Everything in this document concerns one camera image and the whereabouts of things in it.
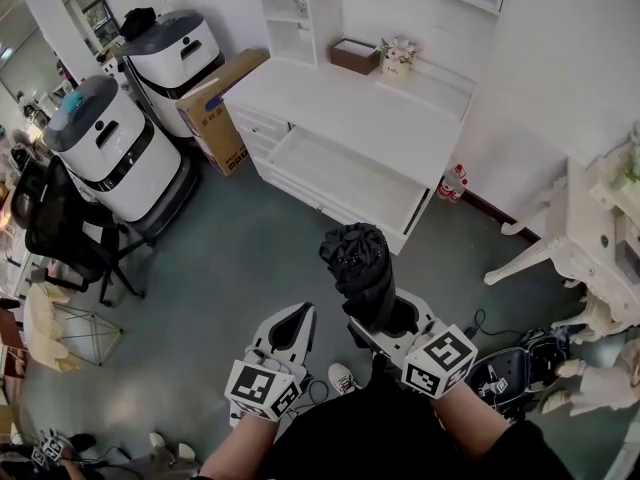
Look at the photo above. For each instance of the brown cardboard box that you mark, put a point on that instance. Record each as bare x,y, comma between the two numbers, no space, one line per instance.
220,113

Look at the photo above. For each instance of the teal cloth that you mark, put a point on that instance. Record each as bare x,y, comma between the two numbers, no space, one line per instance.
74,103

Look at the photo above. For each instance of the white power strip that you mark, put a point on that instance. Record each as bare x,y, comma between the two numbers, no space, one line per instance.
234,415

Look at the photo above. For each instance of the black bag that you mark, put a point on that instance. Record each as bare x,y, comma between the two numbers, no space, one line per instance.
139,23

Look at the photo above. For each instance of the white delivery robot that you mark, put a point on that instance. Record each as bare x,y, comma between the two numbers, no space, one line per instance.
180,68
120,163

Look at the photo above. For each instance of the ornate cream dressing table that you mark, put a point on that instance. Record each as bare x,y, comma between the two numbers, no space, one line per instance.
585,233

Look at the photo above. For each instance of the black mesh office chair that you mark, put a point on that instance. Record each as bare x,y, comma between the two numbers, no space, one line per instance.
60,233

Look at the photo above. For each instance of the pink flower pot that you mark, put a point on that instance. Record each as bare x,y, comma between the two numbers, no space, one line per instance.
397,65

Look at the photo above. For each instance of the person's black clothing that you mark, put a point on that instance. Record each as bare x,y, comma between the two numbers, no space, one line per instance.
380,438

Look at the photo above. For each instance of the person's left white shoe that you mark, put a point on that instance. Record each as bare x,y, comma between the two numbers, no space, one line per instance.
344,379

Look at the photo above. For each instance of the person's right forearm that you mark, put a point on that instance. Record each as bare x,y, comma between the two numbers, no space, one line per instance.
470,423

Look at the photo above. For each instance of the brown tissue box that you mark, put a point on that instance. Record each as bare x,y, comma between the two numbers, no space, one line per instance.
352,58

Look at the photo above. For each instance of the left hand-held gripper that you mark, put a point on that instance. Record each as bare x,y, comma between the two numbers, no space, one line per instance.
260,390

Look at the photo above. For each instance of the red label plastic bottle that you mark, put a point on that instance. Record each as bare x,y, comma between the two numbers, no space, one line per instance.
459,192
450,184

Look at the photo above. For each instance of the white drawer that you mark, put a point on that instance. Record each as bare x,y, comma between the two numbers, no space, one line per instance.
350,178

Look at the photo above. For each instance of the white desk with drawer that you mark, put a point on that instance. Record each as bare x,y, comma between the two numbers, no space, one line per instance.
350,108

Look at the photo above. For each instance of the black open equipment case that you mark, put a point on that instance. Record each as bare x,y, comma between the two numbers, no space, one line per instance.
510,368

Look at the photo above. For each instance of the black umbrella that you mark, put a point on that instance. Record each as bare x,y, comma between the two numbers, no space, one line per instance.
360,263

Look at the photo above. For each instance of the person's left forearm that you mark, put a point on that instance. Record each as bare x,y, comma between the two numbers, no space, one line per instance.
240,448

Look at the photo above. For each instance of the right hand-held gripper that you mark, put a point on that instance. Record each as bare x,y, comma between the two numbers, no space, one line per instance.
440,363

